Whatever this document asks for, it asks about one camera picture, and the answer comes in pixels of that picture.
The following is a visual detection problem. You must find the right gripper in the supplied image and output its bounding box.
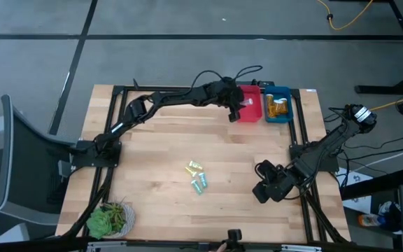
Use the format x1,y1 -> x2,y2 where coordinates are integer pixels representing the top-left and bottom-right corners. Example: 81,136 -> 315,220
252,164 -> 299,204

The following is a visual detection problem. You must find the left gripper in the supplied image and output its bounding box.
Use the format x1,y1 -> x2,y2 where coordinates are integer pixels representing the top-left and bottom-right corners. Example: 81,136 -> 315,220
216,77 -> 251,123

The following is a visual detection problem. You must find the pink-red plastic bin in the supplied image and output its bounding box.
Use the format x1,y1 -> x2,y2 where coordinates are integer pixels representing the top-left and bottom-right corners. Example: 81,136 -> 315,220
238,85 -> 264,124

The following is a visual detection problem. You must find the blue plastic bin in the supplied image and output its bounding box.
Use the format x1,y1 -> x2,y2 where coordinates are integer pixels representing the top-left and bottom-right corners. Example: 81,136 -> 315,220
263,85 -> 295,125

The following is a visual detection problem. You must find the white printed paper sheet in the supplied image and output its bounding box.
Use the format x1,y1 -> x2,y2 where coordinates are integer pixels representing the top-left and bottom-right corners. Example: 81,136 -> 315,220
337,167 -> 373,215

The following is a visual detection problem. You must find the orange drink bottle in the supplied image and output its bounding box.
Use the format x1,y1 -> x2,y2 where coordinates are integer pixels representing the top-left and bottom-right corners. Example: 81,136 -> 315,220
358,213 -> 387,228

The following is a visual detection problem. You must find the potted green succulent plant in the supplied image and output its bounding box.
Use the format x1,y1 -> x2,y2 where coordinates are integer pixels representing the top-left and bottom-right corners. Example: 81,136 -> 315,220
85,201 -> 137,240

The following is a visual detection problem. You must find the grey mesh office chair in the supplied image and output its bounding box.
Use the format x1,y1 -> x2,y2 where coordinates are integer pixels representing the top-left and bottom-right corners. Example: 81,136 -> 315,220
0,93 -> 79,245

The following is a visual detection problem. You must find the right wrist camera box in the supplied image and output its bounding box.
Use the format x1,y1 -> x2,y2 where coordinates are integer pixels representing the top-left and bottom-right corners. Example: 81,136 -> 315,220
256,160 -> 276,183

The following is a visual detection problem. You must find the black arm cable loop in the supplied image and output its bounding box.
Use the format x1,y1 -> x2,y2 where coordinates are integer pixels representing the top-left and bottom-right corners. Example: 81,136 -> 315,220
190,64 -> 264,89

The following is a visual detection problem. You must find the black table-level camera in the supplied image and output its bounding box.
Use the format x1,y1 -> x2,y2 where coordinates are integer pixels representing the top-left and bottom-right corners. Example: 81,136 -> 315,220
225,228 -> 243,252

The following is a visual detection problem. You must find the white thick cable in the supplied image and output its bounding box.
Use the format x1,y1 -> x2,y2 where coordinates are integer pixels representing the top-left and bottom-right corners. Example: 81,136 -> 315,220
337,141 -> 403,176

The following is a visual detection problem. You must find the black aluminium table frame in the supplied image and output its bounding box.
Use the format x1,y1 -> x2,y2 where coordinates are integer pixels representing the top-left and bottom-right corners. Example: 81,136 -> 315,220
61,80 -> 351,252

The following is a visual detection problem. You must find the yellow extension cable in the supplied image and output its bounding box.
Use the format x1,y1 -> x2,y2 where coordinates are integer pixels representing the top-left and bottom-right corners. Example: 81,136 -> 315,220
316,0 -> 374,32

